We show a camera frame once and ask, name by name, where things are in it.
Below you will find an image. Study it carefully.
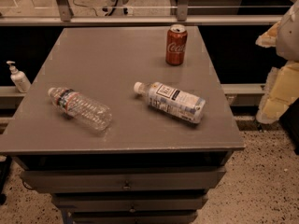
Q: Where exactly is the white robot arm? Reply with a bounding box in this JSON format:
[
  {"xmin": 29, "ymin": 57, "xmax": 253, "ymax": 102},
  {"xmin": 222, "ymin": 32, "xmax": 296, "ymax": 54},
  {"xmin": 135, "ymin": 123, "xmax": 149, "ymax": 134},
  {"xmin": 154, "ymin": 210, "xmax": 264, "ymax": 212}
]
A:
[{"xmin": 276, "ymin": 0, "xmax": 299, "ymax": 62}]

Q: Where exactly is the white labelled plastic bottle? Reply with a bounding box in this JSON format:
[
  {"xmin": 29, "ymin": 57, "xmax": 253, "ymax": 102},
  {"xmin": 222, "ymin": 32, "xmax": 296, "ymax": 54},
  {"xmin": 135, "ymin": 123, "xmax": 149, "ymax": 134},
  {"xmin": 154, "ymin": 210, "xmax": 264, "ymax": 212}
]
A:
[{"xmin": 134, "ymin": 82, "xmax": 206, "ymax": 124}]

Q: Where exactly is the clear plastic water bottle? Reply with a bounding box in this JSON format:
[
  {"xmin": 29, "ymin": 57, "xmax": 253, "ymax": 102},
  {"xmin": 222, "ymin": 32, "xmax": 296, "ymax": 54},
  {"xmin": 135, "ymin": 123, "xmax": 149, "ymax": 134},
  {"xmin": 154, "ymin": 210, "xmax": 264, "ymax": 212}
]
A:
[{"xmin": 48, "ymin": 87, "xmax": 112, "ymax": 131}]

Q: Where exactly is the white pump dispenser bottle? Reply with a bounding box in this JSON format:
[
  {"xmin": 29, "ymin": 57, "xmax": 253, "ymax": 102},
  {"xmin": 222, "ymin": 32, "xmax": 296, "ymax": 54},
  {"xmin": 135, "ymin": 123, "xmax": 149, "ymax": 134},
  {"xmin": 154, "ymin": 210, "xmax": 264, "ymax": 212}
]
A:
[{"xmin": 7, "ymin": 61, "xmax": 31, "ymax": 93}]

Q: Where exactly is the grey drawer cabinet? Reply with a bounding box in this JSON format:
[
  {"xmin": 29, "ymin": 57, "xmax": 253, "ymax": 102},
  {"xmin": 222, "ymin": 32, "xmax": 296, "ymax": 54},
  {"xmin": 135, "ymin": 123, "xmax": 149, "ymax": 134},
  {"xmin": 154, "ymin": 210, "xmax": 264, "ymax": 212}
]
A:
[{"xmin": 0, "ymin": 25, "xmax": 246, "ymax": 224}]

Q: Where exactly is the red Coca-Cola can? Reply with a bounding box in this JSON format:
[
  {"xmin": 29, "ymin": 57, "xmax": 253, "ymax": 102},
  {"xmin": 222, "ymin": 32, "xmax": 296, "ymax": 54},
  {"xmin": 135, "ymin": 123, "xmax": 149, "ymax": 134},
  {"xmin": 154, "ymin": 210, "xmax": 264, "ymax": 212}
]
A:
[{"xmin": 165, "ymin": 24, "xmax": 188, "ymax": 65}]

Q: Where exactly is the top grey drawer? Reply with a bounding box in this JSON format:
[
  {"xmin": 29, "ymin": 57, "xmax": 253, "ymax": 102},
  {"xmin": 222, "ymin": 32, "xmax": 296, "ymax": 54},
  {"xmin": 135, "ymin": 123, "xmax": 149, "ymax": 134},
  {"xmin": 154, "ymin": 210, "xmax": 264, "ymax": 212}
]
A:
[{"xmin": 21, "ymin": 167, "xmax": 226, "ymax": 193}]

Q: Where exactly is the grey drawer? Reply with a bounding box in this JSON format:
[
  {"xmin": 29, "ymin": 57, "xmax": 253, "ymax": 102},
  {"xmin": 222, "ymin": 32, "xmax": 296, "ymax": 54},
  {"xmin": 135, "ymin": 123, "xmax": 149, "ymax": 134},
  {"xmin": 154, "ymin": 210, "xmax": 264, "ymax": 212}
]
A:
[
  {"xmin": 21, "ymin": 167, "xmax": 226, "ymax": 193},
  {"xmin": 72, "ymin": 210, "xmax": 197, "ymax": 224},
  {"xmin": 52, "ymin": 193, "xmax": 207, "ymax": 212}
]

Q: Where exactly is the bottom grey drawer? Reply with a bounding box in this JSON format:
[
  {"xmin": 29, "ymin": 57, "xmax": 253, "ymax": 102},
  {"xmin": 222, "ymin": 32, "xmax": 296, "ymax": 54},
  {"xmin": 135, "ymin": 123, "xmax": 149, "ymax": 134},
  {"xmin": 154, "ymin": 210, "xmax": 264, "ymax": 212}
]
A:
[{"xmin": 72, "ymin": 210, "xmax": 197, "ymax": 224}]

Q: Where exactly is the middle grey drawer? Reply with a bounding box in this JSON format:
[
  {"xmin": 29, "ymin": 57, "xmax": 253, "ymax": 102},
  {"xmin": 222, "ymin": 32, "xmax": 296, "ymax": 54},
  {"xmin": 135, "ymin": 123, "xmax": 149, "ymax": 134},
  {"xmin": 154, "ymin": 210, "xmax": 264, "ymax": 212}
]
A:
[{"xmin": 52, "ymin": 193, "xmax": 207, "ymax": 212}]

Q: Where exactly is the white machine base with cable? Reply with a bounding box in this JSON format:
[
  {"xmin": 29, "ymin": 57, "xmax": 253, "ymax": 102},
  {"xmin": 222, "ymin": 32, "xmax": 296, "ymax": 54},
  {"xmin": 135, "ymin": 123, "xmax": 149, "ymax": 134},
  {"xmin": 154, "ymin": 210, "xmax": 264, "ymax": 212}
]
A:
[{"xmin": 102, "ymin": 0, "xmax": 129, "ymax": 16}]

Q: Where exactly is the metal railing frame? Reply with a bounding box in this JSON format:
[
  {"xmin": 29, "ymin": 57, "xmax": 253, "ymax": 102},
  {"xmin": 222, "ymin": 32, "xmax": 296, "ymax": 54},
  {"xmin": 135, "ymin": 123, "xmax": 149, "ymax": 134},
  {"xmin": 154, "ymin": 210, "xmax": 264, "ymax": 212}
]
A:
[{"xmin": 0, "ymin": 0, "xmax": 296, "ymax": 27}]

